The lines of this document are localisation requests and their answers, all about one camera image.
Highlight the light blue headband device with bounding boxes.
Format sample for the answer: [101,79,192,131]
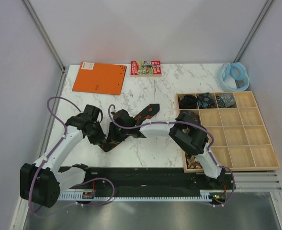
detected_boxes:
[216,62,250,92]

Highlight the rolled multicolour patterned tie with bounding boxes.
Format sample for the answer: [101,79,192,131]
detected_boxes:
[186,156,203,169]

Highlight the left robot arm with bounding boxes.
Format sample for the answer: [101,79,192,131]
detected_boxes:
[20,105,106,207]

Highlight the rolled grey paisley tie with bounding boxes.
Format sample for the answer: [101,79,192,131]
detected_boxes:
[216,93,236,108]

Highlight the rolled blue floral tie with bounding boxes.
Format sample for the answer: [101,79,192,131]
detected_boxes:
[197,92,216,109]

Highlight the orange board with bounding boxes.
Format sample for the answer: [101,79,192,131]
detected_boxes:
[72,62,127,95]

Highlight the red green book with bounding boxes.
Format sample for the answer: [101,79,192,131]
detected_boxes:
[130,60,162,77]

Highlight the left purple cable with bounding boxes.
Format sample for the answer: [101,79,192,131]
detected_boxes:
[29,96,115,218]

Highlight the white cable duct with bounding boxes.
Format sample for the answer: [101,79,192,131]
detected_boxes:
[58,189,226,202]

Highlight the rolled dark teal tie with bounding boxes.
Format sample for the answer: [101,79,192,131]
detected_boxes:
[179,94,198,109]

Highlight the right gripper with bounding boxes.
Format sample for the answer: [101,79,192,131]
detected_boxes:
[105,122,129,146]

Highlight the black orange floral tie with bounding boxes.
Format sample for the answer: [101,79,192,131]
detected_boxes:
[99,103,160,152]

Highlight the rolled dark speckled tie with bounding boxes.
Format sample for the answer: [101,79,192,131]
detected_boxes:
[180,110,201,125]

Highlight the wooden compartment tray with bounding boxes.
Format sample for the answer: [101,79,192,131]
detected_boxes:
[175,91,280,172]

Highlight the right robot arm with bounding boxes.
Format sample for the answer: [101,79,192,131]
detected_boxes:
[108,109,226,189]

